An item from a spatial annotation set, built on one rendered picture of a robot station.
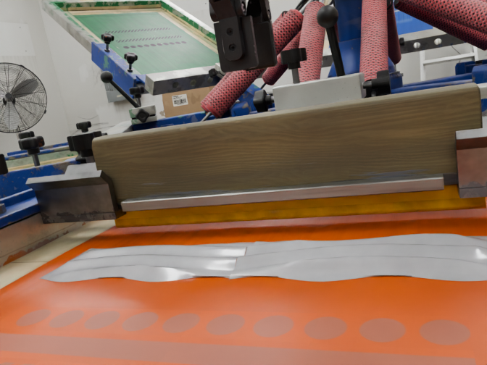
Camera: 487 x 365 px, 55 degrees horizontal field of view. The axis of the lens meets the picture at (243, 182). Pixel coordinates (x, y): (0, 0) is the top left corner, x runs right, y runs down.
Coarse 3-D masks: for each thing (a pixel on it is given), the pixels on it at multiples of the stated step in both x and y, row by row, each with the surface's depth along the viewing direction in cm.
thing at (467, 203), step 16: (304, 208) 42; (320, 208) 42; (336, 208) 41; (352, 208) 41; (368, 208) 40; (384, 208) 40; (400, 208) 39; (416, 208) 39; (432, 208) 38; (448, 208) 38; (464, 208) 38; (480, 208) 37; (128, 224) 50; (144, 224) 49; (160, 224) 48; (176, 224) 48
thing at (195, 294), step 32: (192, 224) 49; (224, 224) 47; (256, 224) 45; (64, 256) 45; (32, 288) 38; (64, 288) 37; (96, 288) 36; (128, 288) 35; (160, 288) 34; (192, 288) 33; (0, 320) 33
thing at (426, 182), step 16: (416, 176) 37; (432, 176) 36; (208, 192) 44; (224, 192) 43; (240, 192) 42; (256, 192) 41; (272, 192) 40; (288, 192) 40; (304, 192) 39; (320, 192) 39; (336, 192) 38; (352, 192) 38; (368, 192) 38; (384, 192) 37; (400, 192) 37; (128, 208) 46; (144, 208) 45; (160, 208) 45; (176, 208) 44
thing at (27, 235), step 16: (16, 224) 47; (32, 224) 49; (48, 224) 51; (64, 224) 54; (80, 224) 56; (0, 240) 45; (16, 240) 47; (32, 240) 49; (48, 240) 51; (0, 256) 45; (16, 256) 47
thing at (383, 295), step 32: (288, 224) 44; (320, 224) 42; (352, 224) 41; (384, 224) 39; (416, 224) 38; (448, 224) 37; (480, 224) 36; (224, 288) 32; (256, 288) 31; (288, 288) 30; (320, 288) 30; (352, 288) 29; (384, 288) 28; (416, 288) 27; (448, 288) 27; (480, 288) 26; (480, 320) 23; (480, 352) 21
